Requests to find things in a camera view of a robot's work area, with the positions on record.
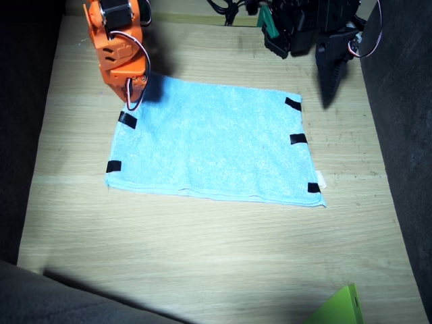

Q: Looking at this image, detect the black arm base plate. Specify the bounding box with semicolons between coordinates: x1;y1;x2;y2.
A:
263;30;291;60

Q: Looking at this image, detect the black power cable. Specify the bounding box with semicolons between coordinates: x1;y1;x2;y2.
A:
236;0;267;16
205;0;237;26

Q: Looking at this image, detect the lime green plastic wedge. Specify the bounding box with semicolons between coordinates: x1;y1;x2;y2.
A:
302;282;365;324

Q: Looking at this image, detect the dark grey foam panel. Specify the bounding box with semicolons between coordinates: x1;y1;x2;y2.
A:
357;0;432;324
0;259;193;324
0;0;67;266

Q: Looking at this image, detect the black arm servo cable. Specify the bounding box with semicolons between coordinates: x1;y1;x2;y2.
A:
349;0;384;58

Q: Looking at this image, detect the light blue towel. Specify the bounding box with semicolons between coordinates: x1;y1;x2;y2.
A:
103;72;327;209

